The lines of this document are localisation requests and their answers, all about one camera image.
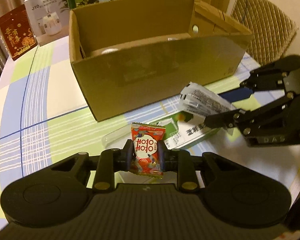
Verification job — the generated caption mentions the black power cable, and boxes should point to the black power cable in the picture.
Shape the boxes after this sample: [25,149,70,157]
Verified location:
[241,0,257,23]

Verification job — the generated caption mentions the white humidifier box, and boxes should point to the white humidifier box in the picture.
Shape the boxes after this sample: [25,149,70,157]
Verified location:
[24,0,70,46]

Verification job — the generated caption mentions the red candy packet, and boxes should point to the red candy packet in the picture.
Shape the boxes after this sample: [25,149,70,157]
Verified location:
[129,122,166,177]

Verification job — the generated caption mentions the green white medicine box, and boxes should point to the green white medicine box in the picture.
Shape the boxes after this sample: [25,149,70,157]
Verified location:
[150,111,219,149]

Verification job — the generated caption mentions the brown cardboard box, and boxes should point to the brown cardboard box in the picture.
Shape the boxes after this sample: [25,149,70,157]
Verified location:
[69,0,253,121]

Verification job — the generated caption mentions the clear sachet packets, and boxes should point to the clear sachet packets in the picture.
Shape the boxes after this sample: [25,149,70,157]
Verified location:
[179,82,236,117]

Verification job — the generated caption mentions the red gift box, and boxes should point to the red gift box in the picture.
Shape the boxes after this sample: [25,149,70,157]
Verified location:
[0,4,37,61]

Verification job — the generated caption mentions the checkered tablecloth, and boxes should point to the checkered tablecloth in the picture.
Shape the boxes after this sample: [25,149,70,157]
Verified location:
[0,37,300,228]

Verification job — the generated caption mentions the clear plastic container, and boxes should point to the clear plastic container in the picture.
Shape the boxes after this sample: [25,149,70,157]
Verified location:
[101,125,131,147]

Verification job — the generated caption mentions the quilted olive chair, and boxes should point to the quilted olive chair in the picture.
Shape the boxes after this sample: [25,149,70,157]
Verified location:
[231,0,299,66]

